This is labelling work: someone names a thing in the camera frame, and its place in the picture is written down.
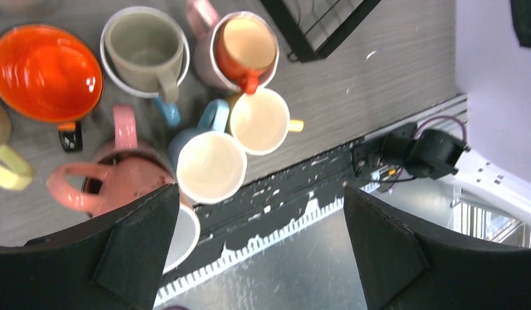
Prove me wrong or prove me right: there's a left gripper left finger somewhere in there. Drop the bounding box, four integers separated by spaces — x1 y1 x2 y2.
0 184 180 309

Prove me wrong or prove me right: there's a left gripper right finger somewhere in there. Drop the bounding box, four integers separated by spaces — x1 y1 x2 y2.
344 186 531 309

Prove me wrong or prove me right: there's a cream floral mug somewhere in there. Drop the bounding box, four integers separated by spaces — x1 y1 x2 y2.
163 200 201 274

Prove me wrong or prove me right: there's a salmon pink mug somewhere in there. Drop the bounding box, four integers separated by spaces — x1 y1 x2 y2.
47 156 175 216

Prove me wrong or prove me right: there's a light blue faceted mug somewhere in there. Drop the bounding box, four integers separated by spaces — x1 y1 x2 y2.
167 99 247 205

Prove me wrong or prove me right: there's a yellow-green faceted mug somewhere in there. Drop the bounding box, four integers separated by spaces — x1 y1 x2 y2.
0 104 35 191

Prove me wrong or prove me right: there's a yellow mug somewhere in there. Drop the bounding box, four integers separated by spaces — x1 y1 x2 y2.
226 88 304 156

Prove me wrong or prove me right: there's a large orange mug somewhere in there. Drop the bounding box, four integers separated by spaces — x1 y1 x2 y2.
0 23 105 152

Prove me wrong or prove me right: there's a beige grey cup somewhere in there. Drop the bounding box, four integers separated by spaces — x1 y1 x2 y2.
104 7 184 103

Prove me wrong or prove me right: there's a small orange cup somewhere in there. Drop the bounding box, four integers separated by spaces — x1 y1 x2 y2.
216 16 278 94

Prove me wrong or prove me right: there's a light pink faceted mug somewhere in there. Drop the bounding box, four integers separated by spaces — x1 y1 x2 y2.
185 1 279 92

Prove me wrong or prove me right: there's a black wire dish rack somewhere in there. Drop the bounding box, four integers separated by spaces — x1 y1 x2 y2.
261 0 380 63

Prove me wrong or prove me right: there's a pink patterned mug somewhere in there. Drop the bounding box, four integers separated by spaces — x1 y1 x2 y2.
92 104 174 179

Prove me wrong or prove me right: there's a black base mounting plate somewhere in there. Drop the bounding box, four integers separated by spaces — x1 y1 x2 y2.
155 122 417 304

